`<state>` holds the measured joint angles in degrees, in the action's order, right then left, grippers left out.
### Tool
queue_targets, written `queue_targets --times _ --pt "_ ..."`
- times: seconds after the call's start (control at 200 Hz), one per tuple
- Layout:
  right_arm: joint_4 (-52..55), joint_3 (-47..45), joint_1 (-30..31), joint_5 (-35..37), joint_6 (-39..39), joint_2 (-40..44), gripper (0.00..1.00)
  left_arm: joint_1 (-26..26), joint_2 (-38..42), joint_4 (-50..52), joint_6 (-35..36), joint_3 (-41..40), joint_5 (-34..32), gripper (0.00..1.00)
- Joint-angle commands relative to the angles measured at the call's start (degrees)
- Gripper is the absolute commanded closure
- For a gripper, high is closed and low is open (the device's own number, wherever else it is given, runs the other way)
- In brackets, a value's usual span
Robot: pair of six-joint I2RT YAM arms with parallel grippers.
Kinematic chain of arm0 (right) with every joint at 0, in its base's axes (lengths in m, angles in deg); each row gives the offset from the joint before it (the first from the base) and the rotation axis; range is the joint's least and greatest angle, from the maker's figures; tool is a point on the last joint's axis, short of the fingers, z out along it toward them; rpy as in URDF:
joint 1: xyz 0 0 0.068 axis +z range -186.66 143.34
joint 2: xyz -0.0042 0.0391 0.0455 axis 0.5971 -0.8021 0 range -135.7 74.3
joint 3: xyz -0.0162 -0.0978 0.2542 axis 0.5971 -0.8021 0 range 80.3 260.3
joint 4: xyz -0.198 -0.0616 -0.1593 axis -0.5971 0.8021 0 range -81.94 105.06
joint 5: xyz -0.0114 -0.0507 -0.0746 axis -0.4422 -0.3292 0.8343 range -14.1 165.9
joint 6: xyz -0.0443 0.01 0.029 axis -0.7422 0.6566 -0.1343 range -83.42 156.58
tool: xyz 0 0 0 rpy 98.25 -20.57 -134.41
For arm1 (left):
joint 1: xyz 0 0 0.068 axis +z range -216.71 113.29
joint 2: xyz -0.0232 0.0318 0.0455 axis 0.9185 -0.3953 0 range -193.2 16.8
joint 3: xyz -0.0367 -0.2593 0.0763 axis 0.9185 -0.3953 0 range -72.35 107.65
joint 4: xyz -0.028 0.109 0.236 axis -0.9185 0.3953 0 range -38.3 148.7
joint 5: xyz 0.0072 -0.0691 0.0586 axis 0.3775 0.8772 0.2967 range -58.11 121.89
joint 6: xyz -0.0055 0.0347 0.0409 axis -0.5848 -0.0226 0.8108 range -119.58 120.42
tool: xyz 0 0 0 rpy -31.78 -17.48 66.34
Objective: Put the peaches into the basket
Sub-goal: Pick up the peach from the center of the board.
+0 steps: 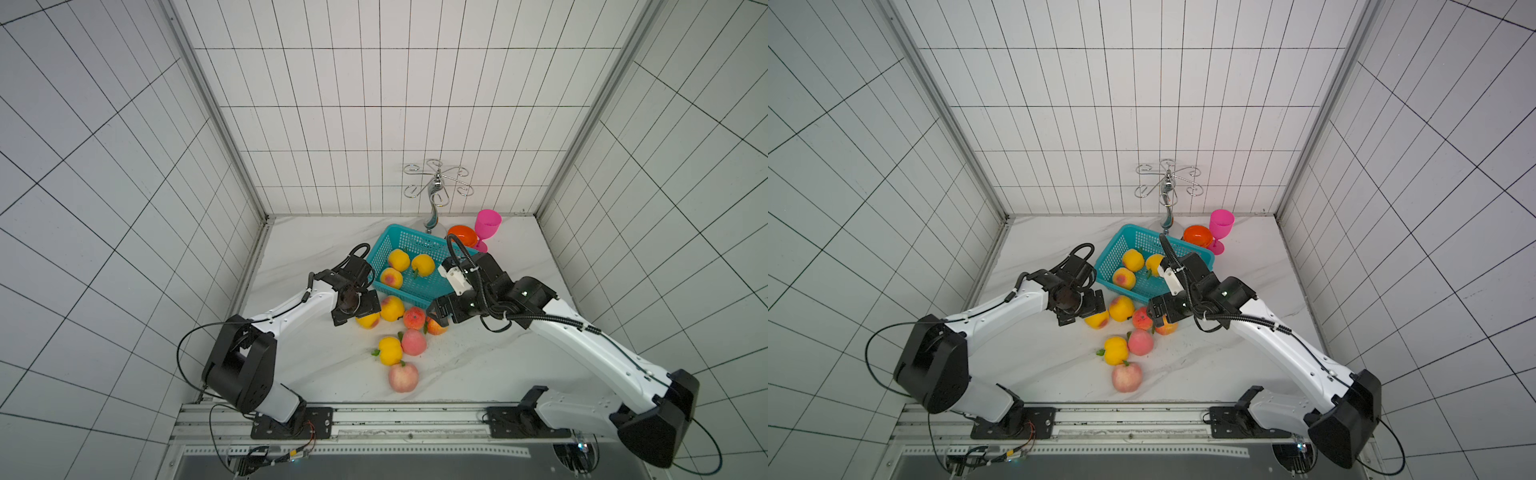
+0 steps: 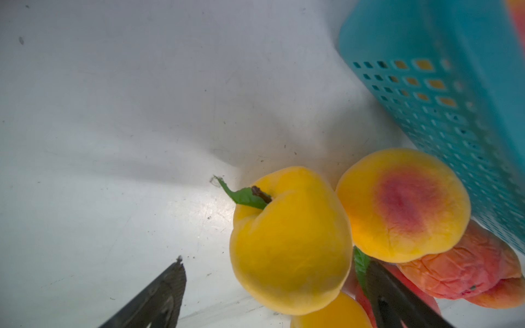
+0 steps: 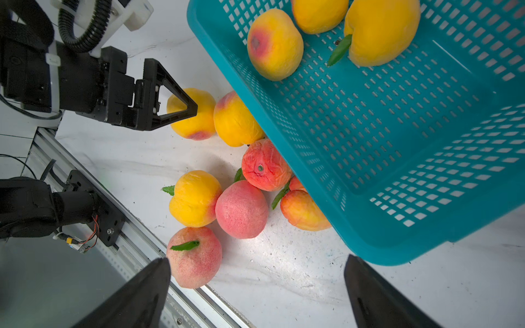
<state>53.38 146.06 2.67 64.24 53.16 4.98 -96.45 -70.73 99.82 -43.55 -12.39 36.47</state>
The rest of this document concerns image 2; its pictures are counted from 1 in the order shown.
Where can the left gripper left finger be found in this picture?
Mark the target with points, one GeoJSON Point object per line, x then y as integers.
{"type": "Point", "coordinates": [158, 305]}

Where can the orange red peach right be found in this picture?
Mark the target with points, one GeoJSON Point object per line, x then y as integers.
{"type": "Point", "coordinates": [507, 293]}

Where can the teal plastic basket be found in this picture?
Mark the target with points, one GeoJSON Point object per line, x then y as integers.
{"type": "Point", "coordinates": [451, 75]}

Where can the yellow peach centre leaf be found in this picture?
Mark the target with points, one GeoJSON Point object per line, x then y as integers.
{"type": "Point", "coordinates": [343, 312]}

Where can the red peach centre top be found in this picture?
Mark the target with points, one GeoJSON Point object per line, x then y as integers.
{"type": "Point", "coordinates": [476, 264]}

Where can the pink peach centre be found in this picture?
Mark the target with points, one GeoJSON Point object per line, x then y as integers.
{"type": "Point", "coordinates": [352, 287]}

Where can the yellow red peach top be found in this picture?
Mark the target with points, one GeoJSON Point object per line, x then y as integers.
{"type": "Point", "coordinates": [403, 204]}

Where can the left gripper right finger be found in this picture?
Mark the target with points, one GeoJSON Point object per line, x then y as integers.
{"type": "Point", "coordinates": [394, 305]}

